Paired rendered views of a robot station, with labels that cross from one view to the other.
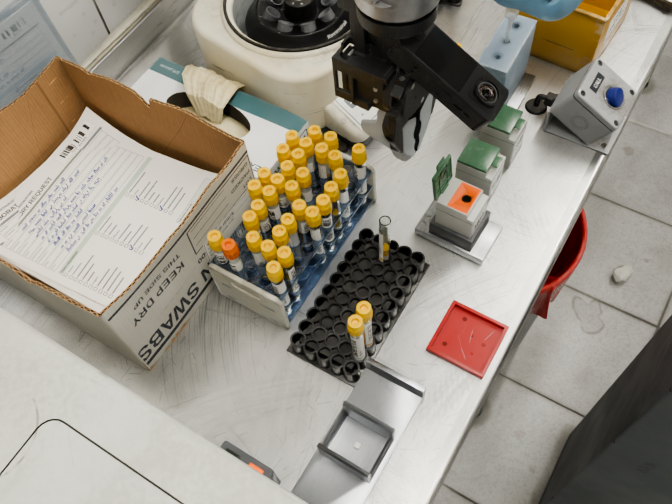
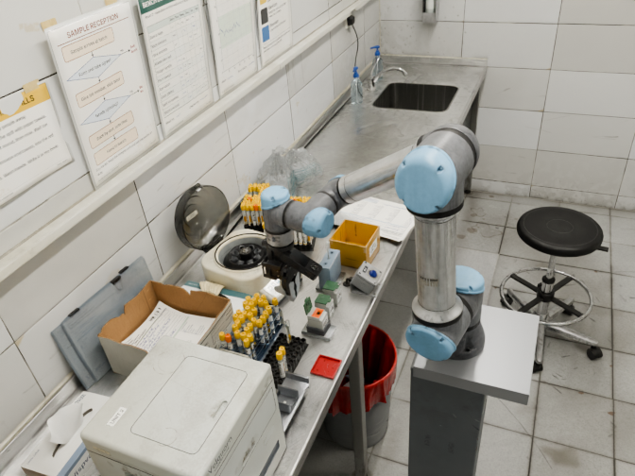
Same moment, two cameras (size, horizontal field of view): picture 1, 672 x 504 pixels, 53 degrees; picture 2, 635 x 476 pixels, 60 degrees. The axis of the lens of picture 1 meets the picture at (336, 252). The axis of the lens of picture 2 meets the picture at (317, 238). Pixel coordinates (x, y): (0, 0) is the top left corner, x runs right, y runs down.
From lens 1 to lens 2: 0.86 m
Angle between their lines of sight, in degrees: 26
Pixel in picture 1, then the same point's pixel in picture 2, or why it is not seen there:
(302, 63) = (248, 273)
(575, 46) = (358, 259)
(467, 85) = (307, 264)
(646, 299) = not seen: hidden behind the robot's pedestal
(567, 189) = (361, 311)
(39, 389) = (182, 350)
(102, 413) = (203, 352)
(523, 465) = not seen: outside the picture
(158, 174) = (193, 322)
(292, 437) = not seen: hidden behind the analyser
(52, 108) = (146, 301)
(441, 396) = (317, 387)
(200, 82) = (207, 286)
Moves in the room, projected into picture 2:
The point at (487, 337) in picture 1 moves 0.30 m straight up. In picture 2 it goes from (334, 365) to (326, 281)
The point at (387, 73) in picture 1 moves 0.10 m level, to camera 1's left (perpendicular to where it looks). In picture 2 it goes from (281, 264) to (244, 273)
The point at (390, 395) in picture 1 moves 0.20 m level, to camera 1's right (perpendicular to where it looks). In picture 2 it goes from (296, 384) to (368, 364)
